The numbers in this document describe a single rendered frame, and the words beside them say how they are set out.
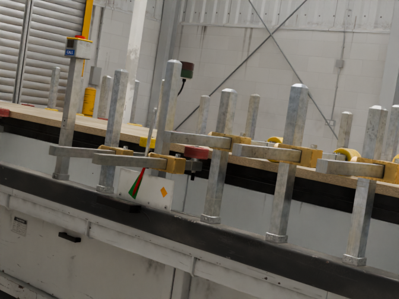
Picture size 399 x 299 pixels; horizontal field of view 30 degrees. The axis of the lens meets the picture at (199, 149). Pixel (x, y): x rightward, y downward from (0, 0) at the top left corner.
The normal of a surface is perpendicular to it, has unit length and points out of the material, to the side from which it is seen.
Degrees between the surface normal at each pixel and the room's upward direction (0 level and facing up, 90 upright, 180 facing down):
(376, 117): 90
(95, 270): 90
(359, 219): 90
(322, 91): 90
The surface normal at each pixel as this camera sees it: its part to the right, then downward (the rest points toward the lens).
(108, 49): 0.72, 0.14
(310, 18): -0.68, -0.06
